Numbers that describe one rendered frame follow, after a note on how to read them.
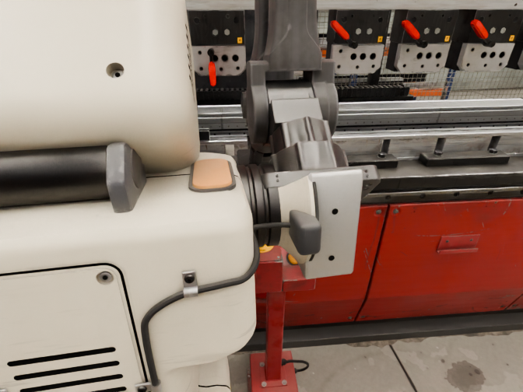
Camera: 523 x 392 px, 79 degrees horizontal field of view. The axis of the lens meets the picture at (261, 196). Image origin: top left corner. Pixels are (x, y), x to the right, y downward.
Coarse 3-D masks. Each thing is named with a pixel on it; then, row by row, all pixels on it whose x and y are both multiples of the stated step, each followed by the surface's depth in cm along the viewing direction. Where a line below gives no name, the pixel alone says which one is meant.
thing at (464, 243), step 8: (440, 240) 118; (448, 240) 118; (456, 240) 119; (464, 240) 119; (472, 240) 119; (440, 248) 120; (448, 248) 120; (456, 248) 121; (464, 248) 121; (472, 248) 122
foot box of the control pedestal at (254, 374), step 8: (264, 352) 132; (288, 352) 132; (256, 360) 129; (264, 360) 129; (256, 368) 126; (288, 368) 126; (248, 376) 133; (256, 376) 123; (288, 376) 123; (248, 384) 131; (256, 384) 121; (288, 384) 121; (296, 384) 121
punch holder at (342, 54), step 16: (336, 16) 87; (352, 16) 88; (368, 16) 88; (384, 16) 88; (352, 32) 90; (368, 32) 90; (384, 32) 90; (336, 48) 91; (352, 48) 92; (368, 48) 92; (336, 64) 93; (352, 64) 94; (368, 64) 94
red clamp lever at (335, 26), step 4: (332, 20) 86; (332, 24) 85; (336, 24) 85; (332, 28) 87; (336, 28) 85; (340, 28) 85; (336, 32) 87; (340, 32) 86; (344, 32) 86; (340, 36) 87; (344, 36) 86; (348, 36) 86; (348, 40) 88; (352, 40) 88; (352, 44) 87; (356, 44) 87
